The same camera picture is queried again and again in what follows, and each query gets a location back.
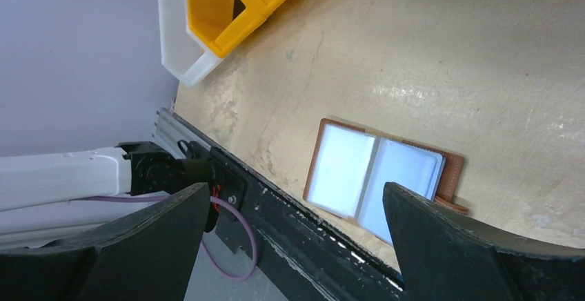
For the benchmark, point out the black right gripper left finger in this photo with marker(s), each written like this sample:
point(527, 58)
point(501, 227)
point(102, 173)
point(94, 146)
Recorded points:
point(146, 255)

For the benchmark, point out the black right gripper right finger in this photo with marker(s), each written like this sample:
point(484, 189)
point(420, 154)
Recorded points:
point(444, 255)

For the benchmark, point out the brown leather card holder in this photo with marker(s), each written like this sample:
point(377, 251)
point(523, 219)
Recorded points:
point(351, 164)

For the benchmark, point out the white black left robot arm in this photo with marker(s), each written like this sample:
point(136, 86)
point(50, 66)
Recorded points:
point(128, 171)

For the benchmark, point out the yellow plastic bin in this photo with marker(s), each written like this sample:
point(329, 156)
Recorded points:
point(221, 25)

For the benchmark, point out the white plastic bin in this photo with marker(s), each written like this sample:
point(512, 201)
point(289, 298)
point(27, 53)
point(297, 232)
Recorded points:
point(183, 54)

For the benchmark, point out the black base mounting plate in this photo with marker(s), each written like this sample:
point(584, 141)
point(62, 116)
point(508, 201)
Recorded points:
point(306, 257)

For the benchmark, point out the aluminium frame rail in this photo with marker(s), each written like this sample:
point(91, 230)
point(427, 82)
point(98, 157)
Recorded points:
point(37, 225)

